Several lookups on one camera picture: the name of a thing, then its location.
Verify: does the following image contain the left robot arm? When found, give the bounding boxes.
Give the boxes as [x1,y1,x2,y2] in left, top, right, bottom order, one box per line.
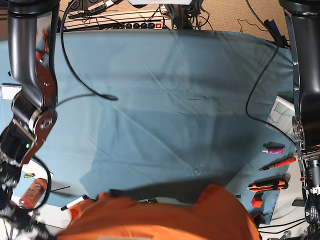
[279,0,320,240]

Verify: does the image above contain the thin black stick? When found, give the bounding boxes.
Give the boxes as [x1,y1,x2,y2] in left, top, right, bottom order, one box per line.
[50,186,70,193]

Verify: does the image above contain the small red cube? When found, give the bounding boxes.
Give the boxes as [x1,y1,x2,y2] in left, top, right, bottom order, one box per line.
[251,195,263,208]

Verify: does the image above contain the small yellow battery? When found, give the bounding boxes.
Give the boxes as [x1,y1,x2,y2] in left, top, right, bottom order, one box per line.
[23,173,35,178]

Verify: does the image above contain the purple glue tube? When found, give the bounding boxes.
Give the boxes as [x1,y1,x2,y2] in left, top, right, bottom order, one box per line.
[262,147,285,155]

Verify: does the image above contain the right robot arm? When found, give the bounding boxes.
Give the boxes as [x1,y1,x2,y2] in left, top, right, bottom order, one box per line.
[0,0,60,240]

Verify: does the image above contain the leaf pattern notebook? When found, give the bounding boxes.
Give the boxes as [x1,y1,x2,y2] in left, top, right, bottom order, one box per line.
[266,95,295,138]

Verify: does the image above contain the white paper card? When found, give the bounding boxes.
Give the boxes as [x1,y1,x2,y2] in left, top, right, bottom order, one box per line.
[22,159,49,181]

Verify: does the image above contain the orange t-shirt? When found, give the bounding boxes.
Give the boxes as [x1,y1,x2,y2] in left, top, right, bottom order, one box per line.
[56,184,262,240]

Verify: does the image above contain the red handled screwdriver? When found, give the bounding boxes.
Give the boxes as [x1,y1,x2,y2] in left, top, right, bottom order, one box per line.
[258,157,296,171]

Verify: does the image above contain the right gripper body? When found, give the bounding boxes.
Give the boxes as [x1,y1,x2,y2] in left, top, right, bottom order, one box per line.
[0,152,49,240]

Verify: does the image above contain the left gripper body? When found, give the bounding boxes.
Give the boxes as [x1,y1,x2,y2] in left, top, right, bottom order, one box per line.
[298,147,320,235]

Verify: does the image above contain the teal table cloth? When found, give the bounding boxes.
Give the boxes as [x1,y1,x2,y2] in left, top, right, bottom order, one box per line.
[37,30,294,214]

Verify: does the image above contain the white phone box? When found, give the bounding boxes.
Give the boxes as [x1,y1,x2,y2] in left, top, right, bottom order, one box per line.
[0,83,22,100]

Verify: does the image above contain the black white marker pen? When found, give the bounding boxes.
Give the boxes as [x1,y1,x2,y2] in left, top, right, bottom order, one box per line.
[60,195,90,211]

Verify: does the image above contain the orange black utility knife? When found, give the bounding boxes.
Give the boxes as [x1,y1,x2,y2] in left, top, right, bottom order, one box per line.
[247,179,289,193]

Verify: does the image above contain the red drink bottle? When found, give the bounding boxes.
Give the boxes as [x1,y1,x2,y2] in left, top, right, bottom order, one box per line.
[18,178,48,209]

